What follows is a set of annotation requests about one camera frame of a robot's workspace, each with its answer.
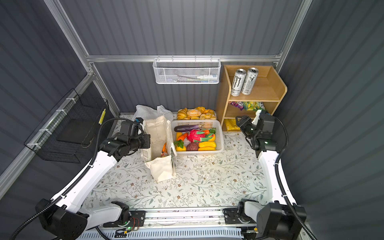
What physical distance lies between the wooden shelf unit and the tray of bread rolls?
9 centimetres

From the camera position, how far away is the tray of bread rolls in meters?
1.10

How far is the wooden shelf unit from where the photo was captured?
791 millimetres
